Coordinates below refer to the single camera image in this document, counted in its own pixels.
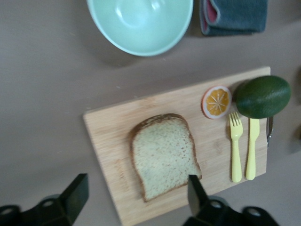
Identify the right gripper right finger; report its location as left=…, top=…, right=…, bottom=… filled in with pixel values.
left=183, top=174, right=280, bottom=226

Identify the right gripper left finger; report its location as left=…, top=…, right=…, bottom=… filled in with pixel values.
left=0, top=173, right=89, bottom=226

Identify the brown bread slice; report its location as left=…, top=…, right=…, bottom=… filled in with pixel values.
left=128, top=113, right=203, bottom=203

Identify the yellow plastic fork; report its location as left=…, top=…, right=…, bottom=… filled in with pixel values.
left=228, top=112, right=243, bottom=183

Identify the yellow plastic knife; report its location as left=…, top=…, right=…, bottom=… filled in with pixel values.
left=246, top=117, right=261, bottom=181

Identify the toy orange half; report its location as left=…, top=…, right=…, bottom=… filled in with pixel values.
left=201, top=85, right=233, bottom=120

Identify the wooden cutting board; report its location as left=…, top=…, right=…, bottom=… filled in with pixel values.
left=82, top=66, right=271, bottom=226

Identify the dark green avocado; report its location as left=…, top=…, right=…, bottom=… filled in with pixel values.
left=235, top=75, right=292, bottom=118

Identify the pale green bowl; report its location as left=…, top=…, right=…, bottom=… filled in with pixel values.
left=86, top=0, right=194, bottom=57

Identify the grey and pink folded cloth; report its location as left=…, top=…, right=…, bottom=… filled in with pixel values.
left=199, top=0, right=268, bottom=37

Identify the metal cutting board handle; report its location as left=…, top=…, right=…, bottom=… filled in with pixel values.
left=265, top=116, right=275, bottom=148

